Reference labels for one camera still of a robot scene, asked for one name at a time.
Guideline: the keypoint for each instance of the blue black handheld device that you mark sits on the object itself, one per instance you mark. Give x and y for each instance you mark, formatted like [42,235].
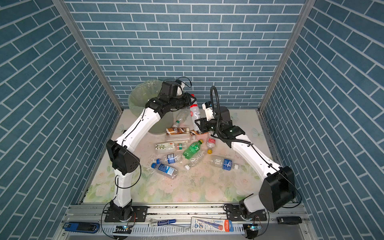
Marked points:
[81,227]

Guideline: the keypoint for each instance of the white red toothpaste box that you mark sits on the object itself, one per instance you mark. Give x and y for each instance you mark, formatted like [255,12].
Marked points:
[216,225]

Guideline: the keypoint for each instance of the clear bottle red cap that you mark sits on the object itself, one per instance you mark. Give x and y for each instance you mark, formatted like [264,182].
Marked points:
[195,115]

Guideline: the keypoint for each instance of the clear bottle green cap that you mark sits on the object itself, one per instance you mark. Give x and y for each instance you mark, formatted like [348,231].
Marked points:
[181,118]

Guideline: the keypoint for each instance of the black remote right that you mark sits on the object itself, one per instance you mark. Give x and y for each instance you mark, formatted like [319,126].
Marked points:
[290,220]

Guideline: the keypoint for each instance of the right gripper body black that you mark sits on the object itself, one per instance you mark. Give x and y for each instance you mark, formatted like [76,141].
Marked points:
[208,126]

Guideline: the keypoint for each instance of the white slotted cable duct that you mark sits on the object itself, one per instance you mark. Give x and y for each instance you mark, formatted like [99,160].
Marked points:
[139,231]

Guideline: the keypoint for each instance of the red label bottle yellow cap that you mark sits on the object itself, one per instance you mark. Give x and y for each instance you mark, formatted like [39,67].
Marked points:
[211,143]

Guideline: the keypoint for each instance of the blue marker pen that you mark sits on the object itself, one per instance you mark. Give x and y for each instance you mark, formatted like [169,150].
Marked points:
[162,223]

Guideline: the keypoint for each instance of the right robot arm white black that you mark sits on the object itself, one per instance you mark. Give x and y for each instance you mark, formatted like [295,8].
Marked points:
[278,186]

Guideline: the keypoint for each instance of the clear frosted bottle white cap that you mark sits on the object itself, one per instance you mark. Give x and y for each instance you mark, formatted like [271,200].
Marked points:
[180,138]

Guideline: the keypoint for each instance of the green soda bottle yellow cap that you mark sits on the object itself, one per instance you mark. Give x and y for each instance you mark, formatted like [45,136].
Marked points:
[192,149]

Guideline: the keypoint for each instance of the small crushed bottle blue label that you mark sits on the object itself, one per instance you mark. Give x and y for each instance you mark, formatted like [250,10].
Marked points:
[170,158]

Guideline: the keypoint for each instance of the clear bottle blue label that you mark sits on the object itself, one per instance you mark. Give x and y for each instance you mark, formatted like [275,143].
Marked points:
[223,163]

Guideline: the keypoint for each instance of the white tea bottle green label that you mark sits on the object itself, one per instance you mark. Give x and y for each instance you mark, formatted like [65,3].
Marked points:
[169,147]

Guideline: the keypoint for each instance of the mesh bin with green bag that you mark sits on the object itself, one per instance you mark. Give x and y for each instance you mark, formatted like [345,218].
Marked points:
[138,98]

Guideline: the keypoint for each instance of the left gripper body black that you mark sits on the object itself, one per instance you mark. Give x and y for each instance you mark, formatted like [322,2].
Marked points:
[178,101]

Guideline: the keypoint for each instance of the blue cap bottle blue label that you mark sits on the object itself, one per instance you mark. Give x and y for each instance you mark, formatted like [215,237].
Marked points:
[165,170]

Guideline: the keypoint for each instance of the clear crushed bottle white cap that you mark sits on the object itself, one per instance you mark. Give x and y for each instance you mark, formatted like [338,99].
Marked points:
[195,160]

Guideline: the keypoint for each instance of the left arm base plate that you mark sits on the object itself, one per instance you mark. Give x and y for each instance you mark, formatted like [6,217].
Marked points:
[129,214]

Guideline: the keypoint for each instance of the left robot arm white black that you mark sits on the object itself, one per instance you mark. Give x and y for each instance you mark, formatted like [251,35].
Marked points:
[121,153]

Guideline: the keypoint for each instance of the brown coffee bottle left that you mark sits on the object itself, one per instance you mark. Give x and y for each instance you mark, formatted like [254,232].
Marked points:
[177,131]

